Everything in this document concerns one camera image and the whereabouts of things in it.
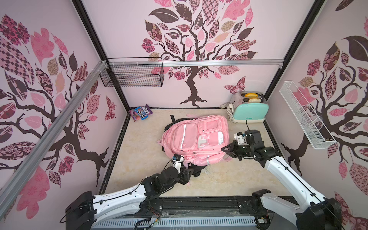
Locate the pink backpack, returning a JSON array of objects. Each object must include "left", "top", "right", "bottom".
[{"left": 158, "top": 115, "right": 230, "bottom": 166}]

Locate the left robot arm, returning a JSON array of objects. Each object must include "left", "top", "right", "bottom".
[{"left": 63, "top": 166, "right": 194, "bottom": 230}]

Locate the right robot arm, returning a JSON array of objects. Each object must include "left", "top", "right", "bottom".
[{"left": 221, "top": 141, "right": 344, "bottom": 230}]

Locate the mint green toaster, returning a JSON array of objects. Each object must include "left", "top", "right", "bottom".
[{"left": 230, "top": 91, "right": 269, "bottom": 123}]

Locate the blue M&M's packet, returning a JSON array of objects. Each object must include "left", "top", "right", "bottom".
[{"left": 135, "top": 106, "right": 149, "bottom": 120}]

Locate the purple candy packet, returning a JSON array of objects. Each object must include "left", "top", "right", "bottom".
[{"left": 142, "top": 104, "right": 153, "bottom": 116}]

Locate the pink candy packet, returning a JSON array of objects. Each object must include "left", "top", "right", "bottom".
[{"left": 128, "top": 109, "right": 140, "bottom": 122}]

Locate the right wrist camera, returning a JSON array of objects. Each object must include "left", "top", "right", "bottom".
[{"left": 233, "top": 129, "right": 263, "bottom": 145}]

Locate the white power cord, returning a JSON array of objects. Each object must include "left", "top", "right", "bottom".
[{"left": 219, "top": 103, "right": 235, "bottom": 123}]

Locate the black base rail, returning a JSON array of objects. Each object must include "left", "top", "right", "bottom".
[{"left": 79, "top": 195, "right": 328, "bottom": 230}]

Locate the white cable duct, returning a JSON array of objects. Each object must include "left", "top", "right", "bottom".
[{"left": 92, "top": 216, "right": 256, "bottom": 230}]

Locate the white wire basket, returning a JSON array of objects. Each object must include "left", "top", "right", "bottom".
[{"left": 279, "top": 81, "right": 337, "bottom": 150}]

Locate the black wire basket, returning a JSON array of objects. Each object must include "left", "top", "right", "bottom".
[{"left": 100, "top": 57, "right": 164, "bottom": 87}]

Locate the aluminium rail back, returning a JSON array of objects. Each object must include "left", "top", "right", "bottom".
[{"left": 109, "top": 59, "right": 284, "bottom": 67}]

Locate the aluminium rail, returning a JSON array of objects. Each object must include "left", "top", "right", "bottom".
[
  {"left": 1, "top": 60, "right": 107, "bottom": 219},
  {"left": 109, "top": 59, "right": 284, "bottom": 67}
]

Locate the aluminium rail left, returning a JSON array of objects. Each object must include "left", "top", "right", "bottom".
[{"left": 1, "top": 60, "right": 107, "bottom": 219}]

